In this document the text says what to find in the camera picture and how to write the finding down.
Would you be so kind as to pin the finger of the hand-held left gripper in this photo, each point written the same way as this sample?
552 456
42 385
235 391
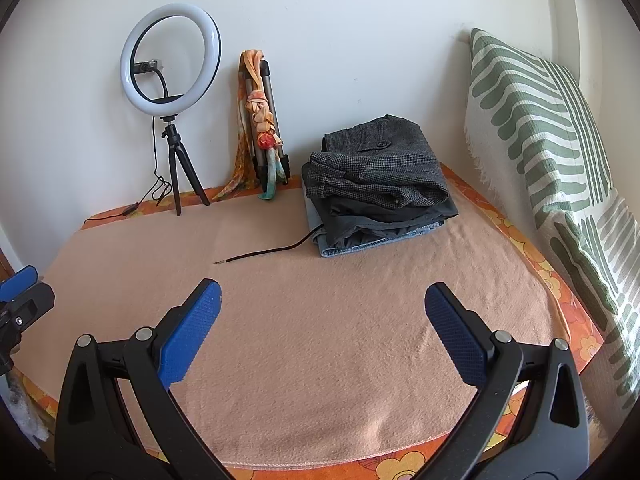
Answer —
20 280

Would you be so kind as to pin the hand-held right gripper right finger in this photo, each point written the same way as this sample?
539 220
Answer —
457 335

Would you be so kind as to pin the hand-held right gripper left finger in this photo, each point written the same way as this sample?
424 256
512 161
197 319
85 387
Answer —
192 332

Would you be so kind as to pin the grey tweed pants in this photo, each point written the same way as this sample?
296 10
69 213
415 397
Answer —
380 170

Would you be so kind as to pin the folded black pants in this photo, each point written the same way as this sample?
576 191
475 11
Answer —
430 212

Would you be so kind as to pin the peach blanket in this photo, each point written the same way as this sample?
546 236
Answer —
325 335

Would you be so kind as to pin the orange floral sheet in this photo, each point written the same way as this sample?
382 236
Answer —
415 467

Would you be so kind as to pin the folded blue jeans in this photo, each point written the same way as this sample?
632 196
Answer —
312 215

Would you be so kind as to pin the small black tripod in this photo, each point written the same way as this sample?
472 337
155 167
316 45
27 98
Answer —
176 165

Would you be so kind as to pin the green striped white pillow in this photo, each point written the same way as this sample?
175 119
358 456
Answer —
540 125

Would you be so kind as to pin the folded silver tripod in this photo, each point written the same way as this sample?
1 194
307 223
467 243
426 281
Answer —
274 120

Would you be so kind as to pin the folded tripod with orange scarf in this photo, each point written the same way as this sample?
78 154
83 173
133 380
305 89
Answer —
260 110

